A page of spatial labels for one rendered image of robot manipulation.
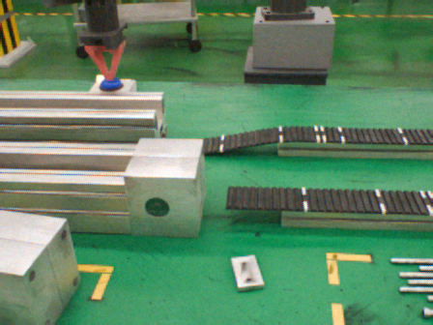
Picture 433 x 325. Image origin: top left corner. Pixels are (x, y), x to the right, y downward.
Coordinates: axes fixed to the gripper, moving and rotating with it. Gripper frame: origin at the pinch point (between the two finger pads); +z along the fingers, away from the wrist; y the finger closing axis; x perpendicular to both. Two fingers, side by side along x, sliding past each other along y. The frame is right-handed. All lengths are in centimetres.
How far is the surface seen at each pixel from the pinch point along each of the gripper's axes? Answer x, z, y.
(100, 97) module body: 1.2, 0.0, 10.5
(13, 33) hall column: -160, 69, -272
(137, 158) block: 12.9, -1.0, 32.6
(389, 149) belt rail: 50, 6, 15
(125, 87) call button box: 2.8, 2.3, 0.2
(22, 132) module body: -10.3, 3.4, 18.0
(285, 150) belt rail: 33.3, 7.0, 14.9
